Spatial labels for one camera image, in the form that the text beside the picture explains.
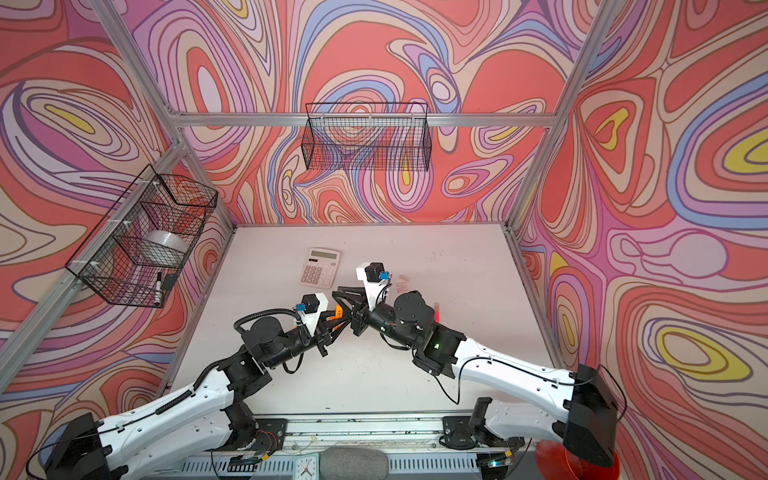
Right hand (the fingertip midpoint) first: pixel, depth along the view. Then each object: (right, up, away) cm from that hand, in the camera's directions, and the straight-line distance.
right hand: (337, 302), depth 64 cm
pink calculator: (-13, +5, +40) cm, 42 cm away
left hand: (+3, -3, +4) cm, 6 cm away
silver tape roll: (-44, +13, +8) cm, 47 cm away
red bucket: (+51, -40, +6) cm, 65 cm away
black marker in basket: (-45, +1, +7) cm, 46 cm away
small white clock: (-8, -38, +3) cm, 39 cm away
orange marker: (0, -2, +1) cm, 2 cm away
